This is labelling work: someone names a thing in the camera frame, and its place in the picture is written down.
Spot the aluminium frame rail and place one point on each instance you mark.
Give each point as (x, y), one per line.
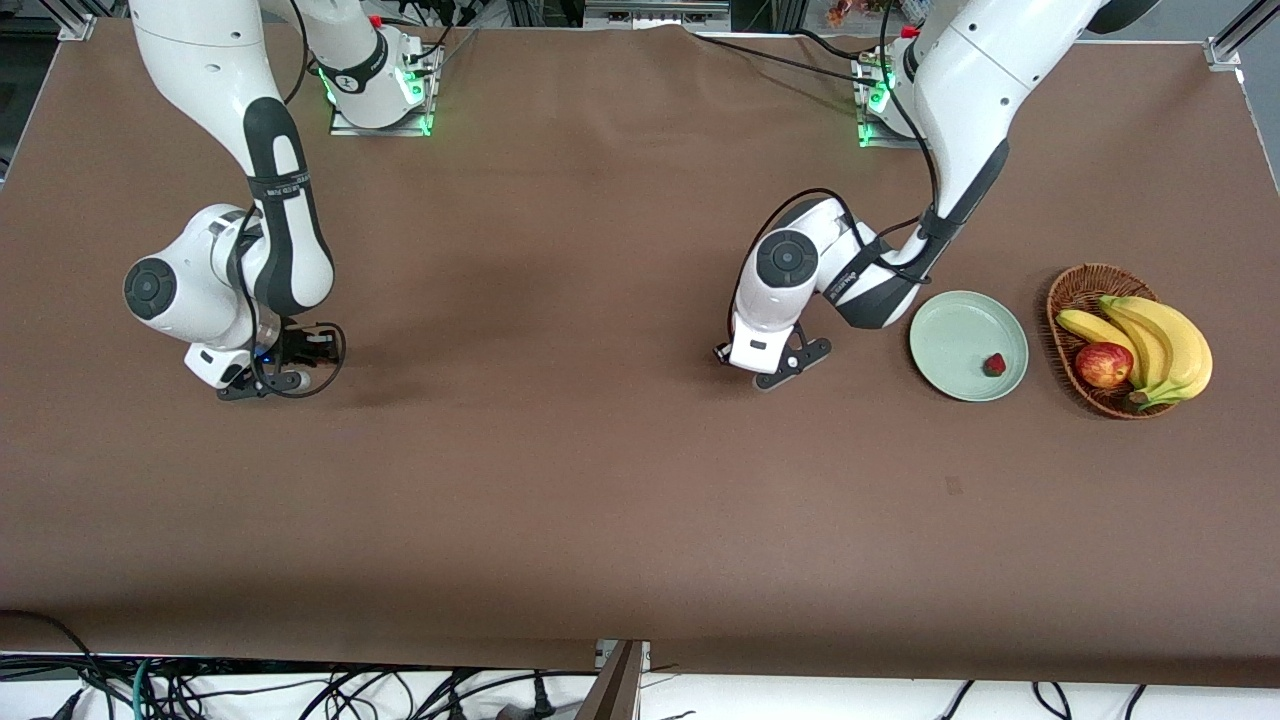
(655, 12)

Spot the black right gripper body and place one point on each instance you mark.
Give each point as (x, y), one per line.
(298, 347)

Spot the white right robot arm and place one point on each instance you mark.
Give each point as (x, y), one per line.
(200, 60)

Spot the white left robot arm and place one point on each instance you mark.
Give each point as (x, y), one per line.
(960, 90)

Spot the brown wicker basket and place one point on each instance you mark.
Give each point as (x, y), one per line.
(1075, 295)

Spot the red apple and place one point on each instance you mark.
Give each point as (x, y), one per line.
(1104, 365)

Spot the aluminium corner profile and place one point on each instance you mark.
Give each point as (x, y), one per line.
(1225, 50)

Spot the light green round plate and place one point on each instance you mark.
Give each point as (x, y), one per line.
(950, 340)

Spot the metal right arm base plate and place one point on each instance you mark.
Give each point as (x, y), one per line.
(400, 128)

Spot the colourful toy items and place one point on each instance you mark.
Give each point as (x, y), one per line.
(850, 12)

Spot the red strawberry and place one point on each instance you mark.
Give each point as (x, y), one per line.
(994, 365)

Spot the brown table divider post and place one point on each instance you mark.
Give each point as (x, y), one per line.
(615, 690)

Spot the black power plug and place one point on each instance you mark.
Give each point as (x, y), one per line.
(542, 700)

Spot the yellow banana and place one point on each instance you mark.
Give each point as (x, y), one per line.
(1148, 345)
(1190, 350)
(1090, 327)

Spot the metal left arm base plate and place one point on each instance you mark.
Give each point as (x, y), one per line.
(868, 135)

